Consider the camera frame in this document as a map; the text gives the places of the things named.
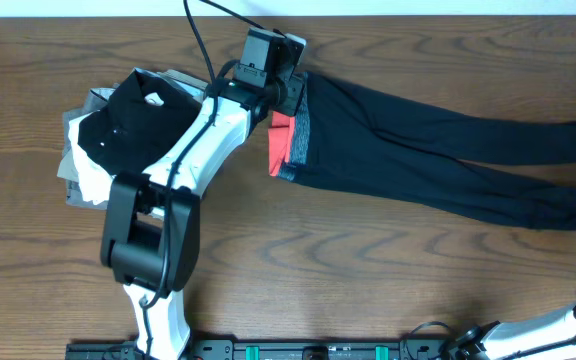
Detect black polo shirt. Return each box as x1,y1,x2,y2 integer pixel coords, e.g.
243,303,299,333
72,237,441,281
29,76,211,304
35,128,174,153
78,71,201,175

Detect white t-shirt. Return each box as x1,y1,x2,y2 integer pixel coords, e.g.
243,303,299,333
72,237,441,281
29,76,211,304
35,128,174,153
58,88,114,207

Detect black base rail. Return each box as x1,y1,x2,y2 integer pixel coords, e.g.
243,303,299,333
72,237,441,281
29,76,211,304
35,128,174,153
64,339,451,360

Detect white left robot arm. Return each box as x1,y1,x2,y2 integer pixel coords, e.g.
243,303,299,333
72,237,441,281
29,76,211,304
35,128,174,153
87,27,307,359

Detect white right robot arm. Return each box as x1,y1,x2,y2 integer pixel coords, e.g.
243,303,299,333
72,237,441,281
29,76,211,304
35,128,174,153
445,303,576,360

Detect black leggings with red waistband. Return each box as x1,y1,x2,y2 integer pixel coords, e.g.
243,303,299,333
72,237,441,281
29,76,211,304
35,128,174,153
268,73,576,230

